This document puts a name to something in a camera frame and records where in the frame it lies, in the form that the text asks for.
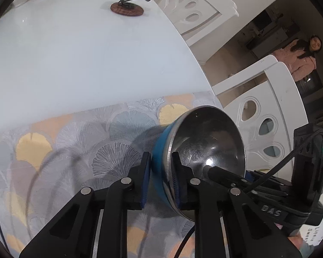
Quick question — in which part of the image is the person's right forearm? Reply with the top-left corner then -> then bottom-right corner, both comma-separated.
287,235 -> 314,258

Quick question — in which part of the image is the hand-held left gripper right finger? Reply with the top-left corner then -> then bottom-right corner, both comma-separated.
171,151 -> 303,258

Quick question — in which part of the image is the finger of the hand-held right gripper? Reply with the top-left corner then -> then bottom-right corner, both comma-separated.
244,170 -> 294,195
203,165 -> 255,192

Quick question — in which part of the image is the background cabinet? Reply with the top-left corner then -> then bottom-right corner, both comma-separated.
245,25 -> 289,60

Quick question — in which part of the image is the blue steel-lined bowl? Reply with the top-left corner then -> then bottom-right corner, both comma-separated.
152,106 -> 247,222

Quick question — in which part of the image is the ginkgo leaf patterned tablecloth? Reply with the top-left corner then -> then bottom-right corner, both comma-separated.
0,91 -> 224,258

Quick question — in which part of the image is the white carved chair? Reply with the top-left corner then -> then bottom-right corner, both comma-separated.
213,54 -> 311,173
154,0 -> 240,47

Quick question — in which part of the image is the white printed bag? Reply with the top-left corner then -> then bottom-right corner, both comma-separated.
298,210 -> 323,248

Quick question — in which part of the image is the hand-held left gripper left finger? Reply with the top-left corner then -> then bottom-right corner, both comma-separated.
19,152 -> 154,258

